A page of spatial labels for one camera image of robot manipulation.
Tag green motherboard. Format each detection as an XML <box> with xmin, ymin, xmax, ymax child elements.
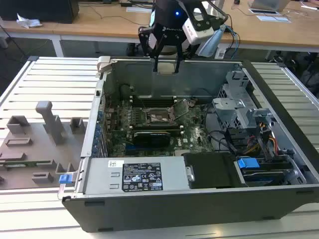
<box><xmin>103</xmin><ymin>96</ymin><xmax>217</xmax><ymax>158</ymax></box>

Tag open black PC case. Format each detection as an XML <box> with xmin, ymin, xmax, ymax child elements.
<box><xmin>57</xmin><ymin>56</ymin><xmax>319</xmax><ymax>234</ymax></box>

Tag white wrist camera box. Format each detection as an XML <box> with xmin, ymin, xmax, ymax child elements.
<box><xmin>181</xmin><ymin>16</ymin><xmax>215</xmax><ymax>46</ymax></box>

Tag CPU socket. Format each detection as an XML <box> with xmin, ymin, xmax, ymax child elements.
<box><xmin>143</xmin><ymin>106</ymin><xmax>176</xmax><ymax>125</ymax></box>

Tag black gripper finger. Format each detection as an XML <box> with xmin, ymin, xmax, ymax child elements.
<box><xmin>138</xmin><ymin>25</ymin><xmax>167</xmax><ymax>73</ymax></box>
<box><xmin>173</xmin><ymin>33</ymin><xmax>194</xmax><ymax>74</ymax></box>

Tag green RAM stick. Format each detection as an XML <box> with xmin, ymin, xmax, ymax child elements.
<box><xmin>0</xmin><ymin>161</ymin><xmax>52</xmax><ymax>168</ymax></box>

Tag blue disk carrier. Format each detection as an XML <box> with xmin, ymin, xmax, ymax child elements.
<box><xmin>236</xmin><ymin>156</ymin><xmax>294</xmax><ymax>187</ymax></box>

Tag black computer box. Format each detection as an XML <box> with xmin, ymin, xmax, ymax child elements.
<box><xmin>0</xmin><ymin>0</ymin><xmax>80</xmax><ymax>24</ymax></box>

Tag grey laptop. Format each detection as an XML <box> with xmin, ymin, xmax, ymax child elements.
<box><xmin>249</xmin><ymin>0</ymin><xmax>291</xmax><ymax>12</ymax></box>

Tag black graphics card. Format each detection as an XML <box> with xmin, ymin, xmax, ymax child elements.
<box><xmin>133</xmin><ymin>131</ymin><xmax>172</xmax><ymax>151</ymax></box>

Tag silver power supply unit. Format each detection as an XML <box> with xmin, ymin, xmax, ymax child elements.
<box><xmin>83</xmin><ymin>157</ymin><xmax>195</xmax><ymax>194</ymax></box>

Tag wooden desk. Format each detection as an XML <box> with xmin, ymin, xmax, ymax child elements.
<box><xmin>0</xmin><ymin>0</ymin><xmax>319</xmax><ymax>60</ymax></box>

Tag blue cable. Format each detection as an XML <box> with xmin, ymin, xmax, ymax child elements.
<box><xmin>224</xmin><ymin>24</ymin><xmax>241</xmax><ymax>60</ymax></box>

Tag black plastic shroud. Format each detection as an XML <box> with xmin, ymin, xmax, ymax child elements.
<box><xmin>183</xmin><ymin>152</ymin><xmax>247</xmax><ymax>189</ymax></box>

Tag yellow red power wires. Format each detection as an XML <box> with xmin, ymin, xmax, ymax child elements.
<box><xmin>245</xmin><ymin>121</ymin><xmax>279</xmax><ymax>156</ymax></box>

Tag grey case handle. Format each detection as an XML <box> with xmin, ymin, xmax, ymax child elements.
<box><xmin>96</xmin><ymin>56</ymin><xmax>112</xmax><ymax>80</ymax></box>

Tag black RAM slot bank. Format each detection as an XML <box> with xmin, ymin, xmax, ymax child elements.
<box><xmin>131</xmin><ymin>123</ymin><xmax>185</xmax><ymax>132</ymax></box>
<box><xmin>129</xmin><ymin>95</ymin><xmax>178</xmax><ymax>107</ymax></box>

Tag silver metal drive cage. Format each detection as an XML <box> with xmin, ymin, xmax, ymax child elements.
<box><xmin>211</xmin><ymin>71</ymin><xmax>275</xmax><ymax>130</ymax></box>

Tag white paper sheet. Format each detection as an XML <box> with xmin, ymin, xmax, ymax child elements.
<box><xmin>256</xmin><ymin>14</ymin><xmax>292</xmax><ymax>23</ymax></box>

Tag crumpled white paper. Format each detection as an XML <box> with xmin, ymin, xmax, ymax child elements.
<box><xmin>16</xmin><ymin>12</ymin><xmax>43</xmax><ymax>28</ymax></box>

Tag grey parts rack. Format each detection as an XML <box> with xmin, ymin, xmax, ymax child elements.
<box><xmin>0</xmin><ymin>101</ymin><xmax>88</xmax><ymax>191</ymax></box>

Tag silver CPU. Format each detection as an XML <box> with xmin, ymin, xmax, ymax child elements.
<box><xmin>157</xmin><ymin>62</ymin><xmax>176</xmax><ymax>75</ymax></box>

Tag metal socket cover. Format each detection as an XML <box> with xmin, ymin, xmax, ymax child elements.
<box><xmin>171</xmin><ymin>99</ymin><xmax>197</xmax><ymax>120</ymax></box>

